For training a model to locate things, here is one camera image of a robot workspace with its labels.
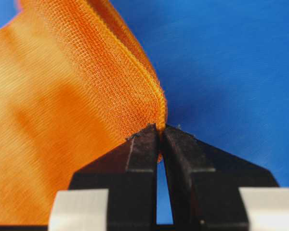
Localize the blue table cloth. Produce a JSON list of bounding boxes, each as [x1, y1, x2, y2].
[[0, 0, 289, 226]]

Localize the orange towel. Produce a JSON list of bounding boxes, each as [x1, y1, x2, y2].
[[0, 0, 167, 225]]

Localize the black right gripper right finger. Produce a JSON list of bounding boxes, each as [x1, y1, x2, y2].
[[163, 126, 289, 231]]

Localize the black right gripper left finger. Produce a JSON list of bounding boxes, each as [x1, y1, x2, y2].
[[47, 123, 159, 231]]

